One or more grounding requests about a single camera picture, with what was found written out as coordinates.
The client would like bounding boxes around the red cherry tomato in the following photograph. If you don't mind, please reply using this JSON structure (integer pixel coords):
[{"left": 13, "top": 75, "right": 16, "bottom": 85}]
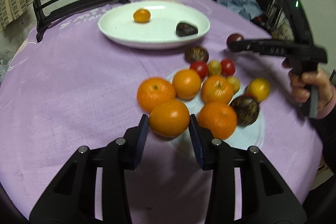
[
  {"left": 220, "top": 59, "right": 236, "bottom": 76},
  {"left": 189, "top": 61, "right": 209, "bottom": 80}
]

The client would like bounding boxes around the wrinkled dark passion fruit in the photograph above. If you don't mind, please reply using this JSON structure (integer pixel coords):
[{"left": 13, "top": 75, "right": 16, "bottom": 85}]
[{"left": 175, "top": 22, "right": 198, "bottom": 37}]

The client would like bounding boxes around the blue cloth pile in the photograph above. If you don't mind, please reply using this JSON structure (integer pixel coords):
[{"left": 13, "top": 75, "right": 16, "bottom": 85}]
[{"left": 217, "top": 0, "right": 263, "bottom": 20}]

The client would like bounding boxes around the yellow green round fruit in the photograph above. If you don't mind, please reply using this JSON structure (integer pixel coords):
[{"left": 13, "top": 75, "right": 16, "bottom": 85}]
[{"left": 246, "top": 77, "right": 270, "bottom": 102}]

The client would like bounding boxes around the white oval plate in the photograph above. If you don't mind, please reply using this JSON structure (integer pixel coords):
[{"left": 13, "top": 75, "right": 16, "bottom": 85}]
[{"left": 98, "top": 1, "right": 211, "bottom": 50}]

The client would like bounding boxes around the smooth dark red plum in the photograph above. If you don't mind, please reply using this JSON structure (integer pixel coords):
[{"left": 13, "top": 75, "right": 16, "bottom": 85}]
[{"left": 227, "top": 33, "right": 244, "bottom": 50}]

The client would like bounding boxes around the dark passion fruit on table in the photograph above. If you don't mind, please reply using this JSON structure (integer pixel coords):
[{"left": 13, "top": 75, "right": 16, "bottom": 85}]
[{"left": 185, "top": 46, "right": 209, "bottom": 64}]

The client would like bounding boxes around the small orange kumquat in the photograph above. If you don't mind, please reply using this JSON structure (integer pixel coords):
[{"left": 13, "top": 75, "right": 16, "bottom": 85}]
[{"left": 133, "top": 9, "right": 151, "bottom": 23}]

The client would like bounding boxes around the tan longan fruit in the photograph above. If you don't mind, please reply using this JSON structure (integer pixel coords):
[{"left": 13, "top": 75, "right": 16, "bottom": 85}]
[
  {"left": 226, "top": 76, "right": 240, "bottom": 94},
  {"left": 207, "top": 60, "right": 222, "bottom": 76}
]

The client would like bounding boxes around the person's right hand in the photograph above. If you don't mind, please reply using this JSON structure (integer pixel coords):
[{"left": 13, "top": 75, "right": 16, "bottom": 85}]
[{"left": 289, "top": 69, "right": 335, "bottom": 123}]

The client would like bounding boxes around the orange mandarin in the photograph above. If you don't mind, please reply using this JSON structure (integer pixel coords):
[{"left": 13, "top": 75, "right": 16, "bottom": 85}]
[
  {"left": 137, "top": 77, "right": 176, "bottom": 113},
  {"left": 197, "top": 101, "right": 238, "bottom": 140},
  {"left": 149, "top": 100, "right": 190, "bottom": 138},
  {"left": 172, "top": 69, "right": 202, "bottom": 101},
  {"left": 201, "top": 75, "right": 234, "bottom": 104}
]

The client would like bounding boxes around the dark mottled passion fruit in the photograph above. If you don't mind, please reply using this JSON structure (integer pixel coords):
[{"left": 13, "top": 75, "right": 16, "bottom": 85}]
[{"left": 230, "top": 95, "right": 260, "bottom": 127}]

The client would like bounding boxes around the purple tablecloth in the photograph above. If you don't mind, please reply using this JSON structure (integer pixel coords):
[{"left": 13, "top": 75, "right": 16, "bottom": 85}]
[{"left": 1, "top": 7, "right": 322, "bottom": 223}]

